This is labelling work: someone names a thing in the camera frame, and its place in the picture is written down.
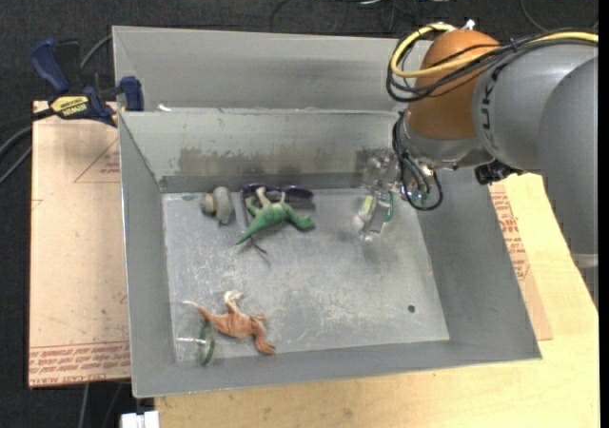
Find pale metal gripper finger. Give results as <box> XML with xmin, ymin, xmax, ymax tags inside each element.
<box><xmin>356</xmin><ymin>204</ymin><xmax>375</xmax><ymax>243</ymax></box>
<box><xmin>371</xmin><ymin>198</ymin><xmax>391</xmax><ymax>235</ymax></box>

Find grey metal bin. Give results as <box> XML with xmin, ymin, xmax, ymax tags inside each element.
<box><xmin>111</xmin><ymin>25</ymin><xmax>543</xmax><ymax>399</ymax></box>

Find purple sunglasses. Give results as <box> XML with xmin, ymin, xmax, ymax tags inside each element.
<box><xmin>239</xmin><ymin>182</ymin><xmax>316</xmax><ymax>257</ymax></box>

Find green toy dinosaur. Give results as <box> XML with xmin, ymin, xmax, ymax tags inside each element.
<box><xmin>235</xmin><ymin>185</ymin><xmax>317</xmax><ymax>246</ymax></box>

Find grey beige rounded toy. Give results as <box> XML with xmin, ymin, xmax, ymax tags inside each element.
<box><xmin>199</xmin><ymin>185</ymin><xmax>236</xmax><ymax>224</ymax></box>

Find brown toy dinosaur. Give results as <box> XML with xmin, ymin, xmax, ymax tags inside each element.
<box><xmin>182</xmin><ymin>290</ymin><xmax>278</xmax><ymax>356</ymax></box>

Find brown cardboard board, red print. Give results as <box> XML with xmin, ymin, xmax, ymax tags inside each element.
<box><xmin>28</xmin><ymin>100</ymin><xmax>556</xmax><ymax>389</ymax></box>

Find green ring with clear handle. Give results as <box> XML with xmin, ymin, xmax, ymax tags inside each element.
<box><xmin>174</xmin><ymin>321</ymin><xmax>218</xmax><ymax>367</ymax></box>

